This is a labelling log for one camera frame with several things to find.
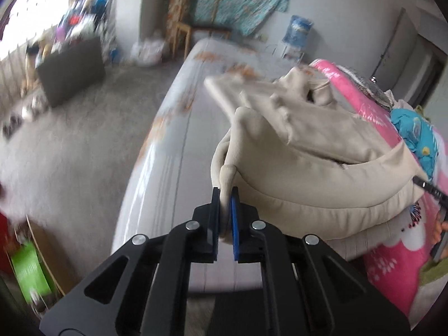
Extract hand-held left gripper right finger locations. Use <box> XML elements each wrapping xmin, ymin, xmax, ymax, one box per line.
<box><xmin>229</xmin><ymin>186</ymin><xmax>410</xmax><ymax>336</ymax></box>

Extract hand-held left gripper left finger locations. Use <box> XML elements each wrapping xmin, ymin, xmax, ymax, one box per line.
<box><xmin>40</xmin><ymin>187</ymin><xmax>221</xmax><ymax>336</ymax></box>

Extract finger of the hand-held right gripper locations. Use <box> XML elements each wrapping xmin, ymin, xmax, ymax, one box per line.
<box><xmin>412</xmin><ymin>176</ymin><xmax>448</xmax><ymax>222</ymax></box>

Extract cream zip jacket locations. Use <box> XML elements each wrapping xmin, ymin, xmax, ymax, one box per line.
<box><xmin>204</xmin><ymin>66</ymin><xmax>429</xmax><ymax>253</ymax></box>

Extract pile of colourful clothes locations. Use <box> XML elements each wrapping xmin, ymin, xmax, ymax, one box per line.
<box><xmin>56</xmin><ymin>0</ymin><xmax>106</xmax><ymax>39</ymax></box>

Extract cyan printed quilt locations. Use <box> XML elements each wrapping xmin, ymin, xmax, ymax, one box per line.
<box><xmin>390</xmin><ymin>108</ymin><xmax>440</xmax><ymax>179</ymax></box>

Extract pink floral blanket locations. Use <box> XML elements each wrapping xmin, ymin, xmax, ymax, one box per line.
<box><xmin>310</xmin><ymin>59</ymin><xmax>448</xmax><ymax>317</ymax></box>

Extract grey fuzzy blanket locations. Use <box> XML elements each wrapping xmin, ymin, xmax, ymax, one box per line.
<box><xmin>345</xmin><ymin>65</ymin><xmax>396</xmax><ymax>107</ymax></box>

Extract brown cardboard box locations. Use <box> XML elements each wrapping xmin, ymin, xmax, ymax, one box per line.
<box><xmin>26</xmin><ymin>217</ymin><xmax>67</xmax><ymax>296</ymax></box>

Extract green paper bag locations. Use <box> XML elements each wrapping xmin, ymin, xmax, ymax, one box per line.
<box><xmin>10</xmin><ymin>243</ymin><xmax>53</xmax><ymax>303</ymax></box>

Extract white plastic bag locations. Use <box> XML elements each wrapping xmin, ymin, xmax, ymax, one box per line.
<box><xmin>132</xmin><ymin>38</ymin><xmax>165</xmax><ymax>65</ymax></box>

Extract white water dispenser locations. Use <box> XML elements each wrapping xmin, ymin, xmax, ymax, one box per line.
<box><xmin>280</xmin><ymin>42</ymin><xmax>305</xmax><ymax>60</ymax></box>

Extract wooden chair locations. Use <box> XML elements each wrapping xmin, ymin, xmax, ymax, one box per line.
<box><xmin>173</xmin><ymin>0</ymin><xmax>233</xmax><ymax>60</ymax></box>

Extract red box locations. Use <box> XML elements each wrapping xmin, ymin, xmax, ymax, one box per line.
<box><xmin>0</xmin><ymin>213</ymin><xmax>20</xmax><ymax>277</ymax></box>

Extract orange chequered box stack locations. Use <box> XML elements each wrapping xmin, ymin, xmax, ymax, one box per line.
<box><xmin>167</xmin><ymin>0</ymin><xmax>186</xmax><ymax>36</ymax></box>

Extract teal floral wall cloth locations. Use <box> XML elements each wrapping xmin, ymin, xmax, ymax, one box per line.
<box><xmin>171</xmin><ymin>0</ymin><xmax>296</xmax><ymax>36</ymax></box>

